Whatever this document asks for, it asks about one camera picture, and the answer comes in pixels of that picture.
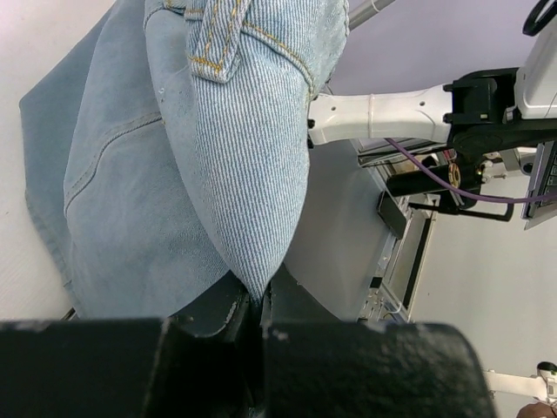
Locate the light blue denim skirt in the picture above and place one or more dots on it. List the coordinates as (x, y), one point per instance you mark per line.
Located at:
(168, 148)

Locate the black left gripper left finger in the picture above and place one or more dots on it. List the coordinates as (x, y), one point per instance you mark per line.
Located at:
(191, 364)

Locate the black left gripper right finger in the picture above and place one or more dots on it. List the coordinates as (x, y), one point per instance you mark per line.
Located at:
(316, 365)

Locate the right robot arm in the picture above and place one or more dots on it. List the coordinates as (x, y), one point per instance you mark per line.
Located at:
(480, 113)

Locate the metal clothes rack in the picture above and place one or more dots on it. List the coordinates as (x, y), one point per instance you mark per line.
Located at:
(366, 11)

